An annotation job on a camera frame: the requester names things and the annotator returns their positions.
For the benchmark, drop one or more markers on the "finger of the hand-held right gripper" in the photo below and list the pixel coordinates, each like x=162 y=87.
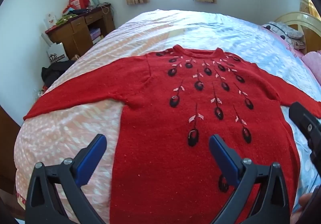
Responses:
x=304 y=120

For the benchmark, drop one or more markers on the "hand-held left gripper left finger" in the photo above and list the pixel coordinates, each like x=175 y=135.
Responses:
x=92 y=156

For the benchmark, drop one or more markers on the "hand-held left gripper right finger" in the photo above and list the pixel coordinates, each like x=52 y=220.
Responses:
x=223 y=158

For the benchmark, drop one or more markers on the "red knit sweater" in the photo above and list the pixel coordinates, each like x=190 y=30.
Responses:
x=163 y=138

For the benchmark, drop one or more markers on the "person's right hand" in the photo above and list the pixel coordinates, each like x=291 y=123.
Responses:
x=304 y=202

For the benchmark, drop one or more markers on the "pink fluffy blanket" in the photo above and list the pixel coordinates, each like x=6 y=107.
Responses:
x=313 y=62

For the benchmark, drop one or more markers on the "brown wooden door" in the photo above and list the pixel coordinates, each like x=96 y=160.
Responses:
x=7 y=143

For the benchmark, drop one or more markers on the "grey patterned pillow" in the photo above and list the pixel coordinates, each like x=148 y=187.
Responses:
x=280 y=29

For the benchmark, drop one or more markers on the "black bag on floor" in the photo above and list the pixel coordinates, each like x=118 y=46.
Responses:
x=54 y=71

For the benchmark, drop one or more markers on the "brown paper bag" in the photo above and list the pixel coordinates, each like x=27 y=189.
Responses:
x=75 y=57

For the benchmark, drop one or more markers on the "cream wooden headboard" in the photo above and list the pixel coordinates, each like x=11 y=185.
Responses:
x=291 y=17

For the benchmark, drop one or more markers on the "white paper bag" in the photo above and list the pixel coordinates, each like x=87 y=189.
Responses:
x=56 y=53

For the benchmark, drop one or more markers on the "yellow curtain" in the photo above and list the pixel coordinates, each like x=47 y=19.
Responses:
x=309 y=6

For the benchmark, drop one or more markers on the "purple box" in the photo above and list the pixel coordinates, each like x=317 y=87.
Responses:
x=95 y=33

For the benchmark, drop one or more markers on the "brown wooden desk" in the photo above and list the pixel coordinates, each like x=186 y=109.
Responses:
x=80 y=28

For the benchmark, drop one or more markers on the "bed with patterned sheet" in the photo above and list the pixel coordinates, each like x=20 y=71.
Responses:
x=188 y=28

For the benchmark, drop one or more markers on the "green cloth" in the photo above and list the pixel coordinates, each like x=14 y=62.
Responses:
x=64 y=18

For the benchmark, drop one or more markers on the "white printed box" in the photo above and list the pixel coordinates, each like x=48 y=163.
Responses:
x=50 y=19

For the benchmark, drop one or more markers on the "red gift box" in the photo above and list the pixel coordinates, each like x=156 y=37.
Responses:
x=79 y=2

